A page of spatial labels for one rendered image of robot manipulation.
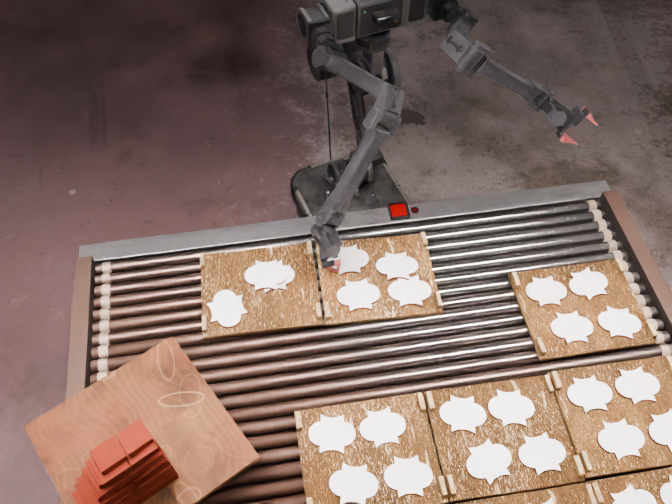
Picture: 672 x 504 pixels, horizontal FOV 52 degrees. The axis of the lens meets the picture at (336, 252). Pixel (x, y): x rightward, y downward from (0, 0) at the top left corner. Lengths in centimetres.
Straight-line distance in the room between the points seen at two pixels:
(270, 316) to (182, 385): 41
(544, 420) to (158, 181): 266
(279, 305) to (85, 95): 274
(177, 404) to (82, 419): 28
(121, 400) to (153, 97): 280
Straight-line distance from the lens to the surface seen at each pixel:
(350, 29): 266
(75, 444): 221
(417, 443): 221
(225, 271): 252
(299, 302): 242
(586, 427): 235
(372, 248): 256
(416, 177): 408
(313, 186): 368
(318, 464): 217
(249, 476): 219
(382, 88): 221
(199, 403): 217
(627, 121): 475
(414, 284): 247
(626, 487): 232
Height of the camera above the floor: 299
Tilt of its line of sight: 54 degrees down
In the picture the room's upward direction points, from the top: straight up
